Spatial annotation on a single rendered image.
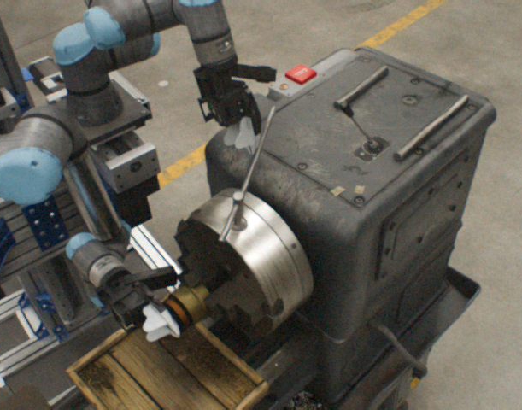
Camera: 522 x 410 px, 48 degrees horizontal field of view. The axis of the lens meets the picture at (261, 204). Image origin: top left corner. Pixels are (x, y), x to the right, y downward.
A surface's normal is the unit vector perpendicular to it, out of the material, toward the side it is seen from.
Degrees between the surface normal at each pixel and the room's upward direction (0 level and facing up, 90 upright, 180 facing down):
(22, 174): 89
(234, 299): 8
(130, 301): 0
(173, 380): 0
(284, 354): 0
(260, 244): 31
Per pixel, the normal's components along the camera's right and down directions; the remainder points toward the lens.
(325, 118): -0.04, -0.70
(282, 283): 0.61, 0.13
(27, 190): 0.08, 0.70
